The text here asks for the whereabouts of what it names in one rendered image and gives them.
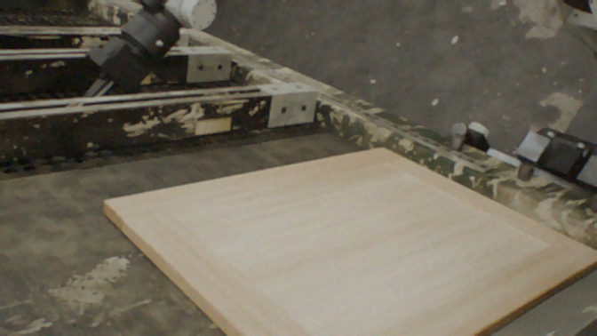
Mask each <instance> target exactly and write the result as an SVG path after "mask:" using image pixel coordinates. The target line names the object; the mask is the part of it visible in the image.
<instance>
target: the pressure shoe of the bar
mask: <svg viewBox="0 0 597 336"><path fill-rule="evenodd" d="M230 123H231V116H229V117H220V118H219V119H211V120H202V121H195V135H201V134H208V133H215V132H229V131H230Z"/></svg>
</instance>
